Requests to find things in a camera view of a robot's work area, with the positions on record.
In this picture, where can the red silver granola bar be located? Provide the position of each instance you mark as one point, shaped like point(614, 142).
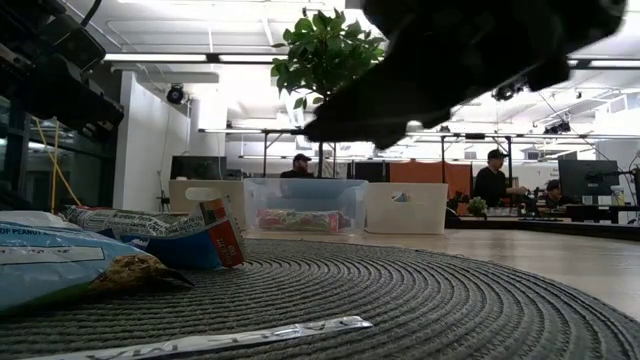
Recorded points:
point(344, 220)

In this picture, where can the round grey woven mat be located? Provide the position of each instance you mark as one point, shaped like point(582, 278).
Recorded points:
point(400, 300)

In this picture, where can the red Chewy granola bar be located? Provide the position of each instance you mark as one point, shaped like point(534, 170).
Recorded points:
point(280, 220)

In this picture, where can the blue Quaker granola bar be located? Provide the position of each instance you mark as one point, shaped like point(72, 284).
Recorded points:
point(60, 265)

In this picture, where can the blue white granola bar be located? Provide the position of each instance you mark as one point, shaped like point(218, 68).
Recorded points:
point(400, 197)

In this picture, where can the small potted plant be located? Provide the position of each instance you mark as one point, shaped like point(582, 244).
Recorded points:
point(477, 205)

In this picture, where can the black ceiling spotlight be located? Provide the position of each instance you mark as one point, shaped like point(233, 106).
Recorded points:
point(505, 92)
point(557, 128)

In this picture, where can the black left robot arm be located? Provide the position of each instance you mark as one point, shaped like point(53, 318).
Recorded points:
point(20, 15)

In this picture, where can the clear plastic bin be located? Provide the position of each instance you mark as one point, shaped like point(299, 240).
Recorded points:
point(305, 195)

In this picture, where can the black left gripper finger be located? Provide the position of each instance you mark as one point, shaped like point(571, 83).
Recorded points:
point(75, 95)

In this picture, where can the orange partition panel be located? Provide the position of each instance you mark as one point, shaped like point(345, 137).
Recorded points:
point(430, 172)

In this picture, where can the white plastic bin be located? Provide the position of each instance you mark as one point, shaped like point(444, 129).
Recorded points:
point(425, 215)
point(177, 195)

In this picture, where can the person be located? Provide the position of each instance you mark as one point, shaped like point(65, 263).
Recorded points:
point(490, 185)
point(299, 172)
point(554, 192)

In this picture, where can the black office desk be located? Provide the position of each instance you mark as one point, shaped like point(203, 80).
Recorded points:
point(600, 212)

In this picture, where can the black ceiling camera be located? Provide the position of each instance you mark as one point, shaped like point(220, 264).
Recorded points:
point(175, 95)

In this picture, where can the black computer monitor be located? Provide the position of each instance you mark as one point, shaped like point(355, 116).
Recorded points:
point(587, 177)

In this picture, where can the silver wrapper strip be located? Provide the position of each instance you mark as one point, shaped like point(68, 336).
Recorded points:
point(250, 336)

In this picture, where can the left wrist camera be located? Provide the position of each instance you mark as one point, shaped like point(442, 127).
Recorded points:
point(80, 47)

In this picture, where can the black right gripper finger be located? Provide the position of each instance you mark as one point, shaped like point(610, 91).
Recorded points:
point(365, 110)
point(415, 127)

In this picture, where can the green leafy tree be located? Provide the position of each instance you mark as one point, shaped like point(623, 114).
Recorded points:
point(320, 55)

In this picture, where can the black wall screen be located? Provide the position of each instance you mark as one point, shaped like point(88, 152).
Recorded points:
point(197, 167)

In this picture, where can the blue red granola bar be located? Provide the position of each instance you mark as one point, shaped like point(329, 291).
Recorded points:
point(190, 252)

